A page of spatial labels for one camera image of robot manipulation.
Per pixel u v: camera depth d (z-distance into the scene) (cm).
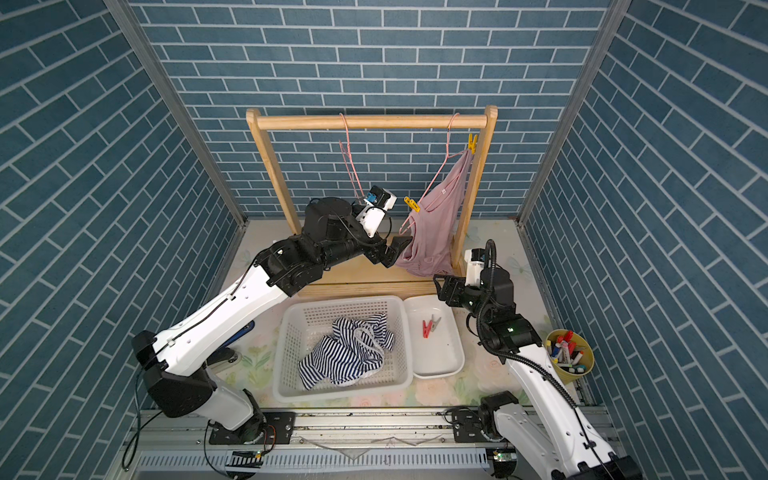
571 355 75
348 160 104
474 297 64
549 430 44
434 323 92
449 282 67
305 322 88
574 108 89
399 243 56
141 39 74
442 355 89
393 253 57
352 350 79
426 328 90
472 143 81
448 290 67
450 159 105
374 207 52
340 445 72
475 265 67
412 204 69
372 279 103
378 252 57
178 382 41
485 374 83
